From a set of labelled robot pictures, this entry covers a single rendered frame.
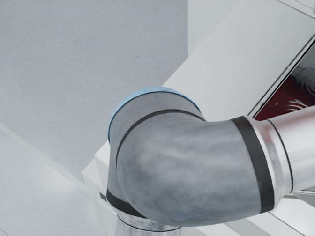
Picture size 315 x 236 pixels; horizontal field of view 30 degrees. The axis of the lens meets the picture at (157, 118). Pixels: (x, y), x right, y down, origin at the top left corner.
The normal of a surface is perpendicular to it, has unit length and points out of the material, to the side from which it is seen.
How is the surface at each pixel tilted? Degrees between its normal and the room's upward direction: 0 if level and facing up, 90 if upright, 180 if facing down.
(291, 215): 0
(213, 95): 0
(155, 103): 40
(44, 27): 0
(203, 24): 90
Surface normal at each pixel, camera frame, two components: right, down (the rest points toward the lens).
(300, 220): -0.04, -0.53
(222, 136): -0.20, -0.68
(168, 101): 0.03, -0.96
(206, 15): -0.62, 0.68
